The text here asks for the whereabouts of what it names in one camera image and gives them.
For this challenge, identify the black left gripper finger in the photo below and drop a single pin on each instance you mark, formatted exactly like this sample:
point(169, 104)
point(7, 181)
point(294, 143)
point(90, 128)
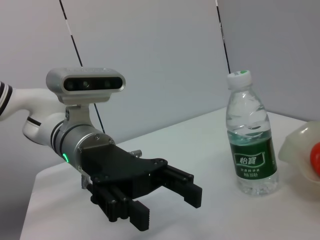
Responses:
point(190, 192)
point(140, 215)

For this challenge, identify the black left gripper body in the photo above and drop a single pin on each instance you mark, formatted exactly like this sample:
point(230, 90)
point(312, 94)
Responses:
point(117, 165)

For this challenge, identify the clear green-label water bottle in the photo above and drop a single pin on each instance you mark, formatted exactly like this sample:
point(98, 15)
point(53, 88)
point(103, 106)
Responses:
point(252, 160)

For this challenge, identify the orange fruit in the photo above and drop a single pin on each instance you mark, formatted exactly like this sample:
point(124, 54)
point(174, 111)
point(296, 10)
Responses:
point(316, 160)

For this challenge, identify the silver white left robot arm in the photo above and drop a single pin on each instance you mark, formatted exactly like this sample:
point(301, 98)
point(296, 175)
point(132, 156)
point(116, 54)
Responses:
point(82, 142)

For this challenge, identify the green glass fruit bowl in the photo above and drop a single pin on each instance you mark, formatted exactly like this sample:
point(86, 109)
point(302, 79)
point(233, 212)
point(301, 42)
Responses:
point(297, 150)

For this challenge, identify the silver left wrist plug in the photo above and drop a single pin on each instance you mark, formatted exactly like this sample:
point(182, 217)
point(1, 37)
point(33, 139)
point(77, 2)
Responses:
point(137, 153)

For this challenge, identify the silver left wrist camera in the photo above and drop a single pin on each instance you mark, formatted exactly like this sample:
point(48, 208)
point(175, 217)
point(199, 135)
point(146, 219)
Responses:
point(85, 85)

